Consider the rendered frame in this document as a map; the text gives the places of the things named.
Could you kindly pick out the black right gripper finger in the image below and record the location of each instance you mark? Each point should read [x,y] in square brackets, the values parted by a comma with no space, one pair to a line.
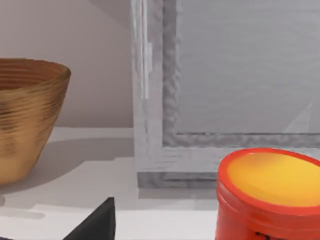
[100,222]

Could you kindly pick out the brown ribbed wooden bowl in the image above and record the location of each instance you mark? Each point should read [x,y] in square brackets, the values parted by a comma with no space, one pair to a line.
[27,117]

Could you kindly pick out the red can with yellow lid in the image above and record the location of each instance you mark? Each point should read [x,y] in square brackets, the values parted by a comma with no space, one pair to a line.
[262,200]

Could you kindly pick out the grey framed cabinet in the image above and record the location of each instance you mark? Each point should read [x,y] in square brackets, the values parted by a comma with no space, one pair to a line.
[225,87]

